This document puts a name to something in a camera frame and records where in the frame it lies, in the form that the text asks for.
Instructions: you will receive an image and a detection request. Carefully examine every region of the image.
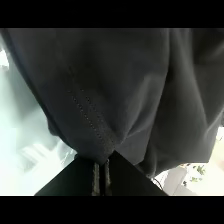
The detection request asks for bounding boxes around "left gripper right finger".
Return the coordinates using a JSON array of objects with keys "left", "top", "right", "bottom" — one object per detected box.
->
[{"left": 100, "top": 150, "right": 169, "bottom": 197}]

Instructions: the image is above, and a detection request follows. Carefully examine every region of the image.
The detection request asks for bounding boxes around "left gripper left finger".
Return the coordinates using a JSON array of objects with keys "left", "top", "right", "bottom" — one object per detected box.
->
[{"left": 34, "top": 155, "right": 101, "bottom": 197}]

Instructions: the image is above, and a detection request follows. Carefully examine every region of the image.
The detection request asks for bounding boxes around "black shirt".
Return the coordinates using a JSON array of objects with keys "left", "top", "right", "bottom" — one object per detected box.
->
[{"left": 0, "top": 27, "right": 224, "bottom": 179}]

